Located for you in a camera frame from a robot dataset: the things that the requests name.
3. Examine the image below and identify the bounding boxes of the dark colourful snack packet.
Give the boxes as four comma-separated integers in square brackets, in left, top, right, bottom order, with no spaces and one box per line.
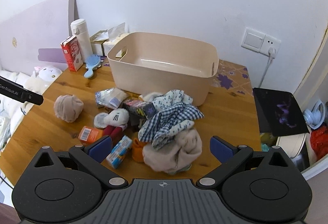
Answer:
[122,99,156,120]

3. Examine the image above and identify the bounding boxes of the light blue headphones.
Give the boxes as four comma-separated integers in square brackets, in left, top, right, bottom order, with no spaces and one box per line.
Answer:
[303,101,328,129]

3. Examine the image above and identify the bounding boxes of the white round container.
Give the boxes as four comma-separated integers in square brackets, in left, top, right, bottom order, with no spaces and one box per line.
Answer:
[276,132,309,158]

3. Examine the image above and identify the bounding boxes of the purple flower patterned mat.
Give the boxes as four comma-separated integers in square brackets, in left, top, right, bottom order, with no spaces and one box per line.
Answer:
[210,60,255,98]

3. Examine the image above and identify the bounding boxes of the wooden desk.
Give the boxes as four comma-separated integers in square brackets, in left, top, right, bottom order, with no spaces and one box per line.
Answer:
[0,56,262,183]

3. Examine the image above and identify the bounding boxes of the kraft tissue box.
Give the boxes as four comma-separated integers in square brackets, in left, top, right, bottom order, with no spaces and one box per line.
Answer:
[90,30,109,53]

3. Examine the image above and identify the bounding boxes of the blue checked floral cloth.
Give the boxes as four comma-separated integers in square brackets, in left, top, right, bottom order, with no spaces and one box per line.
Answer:
[138,89,205,150]

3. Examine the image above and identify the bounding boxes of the orange cloth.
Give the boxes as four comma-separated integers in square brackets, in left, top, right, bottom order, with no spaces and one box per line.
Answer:
[132,138,146,162]

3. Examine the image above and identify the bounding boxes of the white thermos bottle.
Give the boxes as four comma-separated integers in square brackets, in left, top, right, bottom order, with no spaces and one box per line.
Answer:
[70,18,93,63]

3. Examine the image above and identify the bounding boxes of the blue hairbrush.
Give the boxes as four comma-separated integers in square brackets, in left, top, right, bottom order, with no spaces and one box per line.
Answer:
[84,54,102,78]

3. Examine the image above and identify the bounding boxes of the lavender board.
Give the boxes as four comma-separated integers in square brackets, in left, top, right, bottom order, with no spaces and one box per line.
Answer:
[0,0,78,71]

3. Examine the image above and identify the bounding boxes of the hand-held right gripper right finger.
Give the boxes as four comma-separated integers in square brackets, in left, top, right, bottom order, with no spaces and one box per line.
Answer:
[196,136,292,189]

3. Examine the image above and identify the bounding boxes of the beige cloth ball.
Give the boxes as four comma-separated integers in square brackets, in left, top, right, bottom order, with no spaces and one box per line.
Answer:
[54,94,84,122]

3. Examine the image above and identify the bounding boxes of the beige plastic storage basket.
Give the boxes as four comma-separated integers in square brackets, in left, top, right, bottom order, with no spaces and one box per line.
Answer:
[107,32,219,107]

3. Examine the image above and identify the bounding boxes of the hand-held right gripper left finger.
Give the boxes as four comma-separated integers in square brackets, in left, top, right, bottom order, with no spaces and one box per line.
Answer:
[33,136,129,190]

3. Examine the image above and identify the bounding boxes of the beige fluffy cloth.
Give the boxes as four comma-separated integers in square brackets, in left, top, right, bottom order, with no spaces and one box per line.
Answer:
[142,127,203,176]

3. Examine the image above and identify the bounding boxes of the yellow tissue pack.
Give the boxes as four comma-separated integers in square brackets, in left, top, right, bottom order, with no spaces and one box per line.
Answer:
[102,23,130,56]

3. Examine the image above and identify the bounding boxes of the white fluffy sock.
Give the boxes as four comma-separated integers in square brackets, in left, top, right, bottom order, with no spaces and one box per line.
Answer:
[93,108,130,143]

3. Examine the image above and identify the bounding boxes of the red white carton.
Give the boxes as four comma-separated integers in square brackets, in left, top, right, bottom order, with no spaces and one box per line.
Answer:
[60,36,84,72]

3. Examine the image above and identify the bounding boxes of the white plug with cable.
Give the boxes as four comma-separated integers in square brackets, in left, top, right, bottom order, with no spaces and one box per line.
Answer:
[257,46,278,89]

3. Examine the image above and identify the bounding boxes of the white plush bunny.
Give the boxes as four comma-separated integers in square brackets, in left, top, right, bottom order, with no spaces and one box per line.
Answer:
[31,65,63,87]

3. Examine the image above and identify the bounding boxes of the red plastic bag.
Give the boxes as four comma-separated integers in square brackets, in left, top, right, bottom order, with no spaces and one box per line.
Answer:
[310,125,328,161]

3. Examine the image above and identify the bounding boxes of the clear plastic packet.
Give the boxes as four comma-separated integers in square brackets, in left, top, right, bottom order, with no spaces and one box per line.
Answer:
[95,87,129,109]

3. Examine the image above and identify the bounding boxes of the black board with purple print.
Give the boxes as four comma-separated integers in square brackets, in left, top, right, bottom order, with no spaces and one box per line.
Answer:
[252,87,310,137]

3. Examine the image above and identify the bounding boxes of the lavender cushion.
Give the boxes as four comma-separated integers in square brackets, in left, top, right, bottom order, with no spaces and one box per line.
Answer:
[38,48,68,64]

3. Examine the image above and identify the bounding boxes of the white wall switch socket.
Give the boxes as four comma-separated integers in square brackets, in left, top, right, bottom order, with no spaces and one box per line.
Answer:
[240,27,281,55]

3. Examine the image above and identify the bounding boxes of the white bedding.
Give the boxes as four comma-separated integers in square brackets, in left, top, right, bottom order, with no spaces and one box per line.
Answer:
[0,69,53,149]

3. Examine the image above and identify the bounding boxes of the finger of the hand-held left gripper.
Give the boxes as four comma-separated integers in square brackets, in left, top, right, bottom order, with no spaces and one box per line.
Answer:
[21,87,44,106]

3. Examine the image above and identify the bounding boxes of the cream door frame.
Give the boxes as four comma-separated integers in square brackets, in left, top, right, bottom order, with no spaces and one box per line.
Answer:
[298,33,328,114]

